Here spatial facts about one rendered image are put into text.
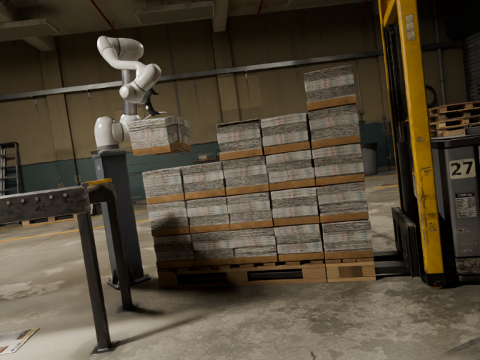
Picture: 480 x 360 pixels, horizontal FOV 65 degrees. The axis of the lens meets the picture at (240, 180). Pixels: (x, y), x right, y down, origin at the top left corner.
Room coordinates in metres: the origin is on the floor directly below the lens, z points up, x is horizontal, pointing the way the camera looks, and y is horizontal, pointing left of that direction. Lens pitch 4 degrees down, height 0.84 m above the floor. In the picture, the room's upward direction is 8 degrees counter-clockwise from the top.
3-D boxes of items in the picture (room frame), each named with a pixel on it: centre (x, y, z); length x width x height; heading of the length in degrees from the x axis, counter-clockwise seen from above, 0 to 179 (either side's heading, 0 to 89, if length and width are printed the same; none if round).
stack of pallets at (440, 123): (7.66, -4.51, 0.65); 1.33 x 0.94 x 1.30; 98
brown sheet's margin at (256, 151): (2.58, -0.07, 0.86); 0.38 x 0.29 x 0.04; 166
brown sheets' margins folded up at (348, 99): (2.42, -0.64, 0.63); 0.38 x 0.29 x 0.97; 165
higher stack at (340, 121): (2.42, -0.64, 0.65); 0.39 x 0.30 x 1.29; 165
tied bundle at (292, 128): (2.50, -0.36, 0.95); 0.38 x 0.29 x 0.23; 165
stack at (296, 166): (2.61, 0.06, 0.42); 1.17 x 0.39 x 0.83; 75
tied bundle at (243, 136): (2.58, -0.07, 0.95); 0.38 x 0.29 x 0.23; 166
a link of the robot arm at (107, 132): (2.86, 0.95, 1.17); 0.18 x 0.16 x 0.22; 125
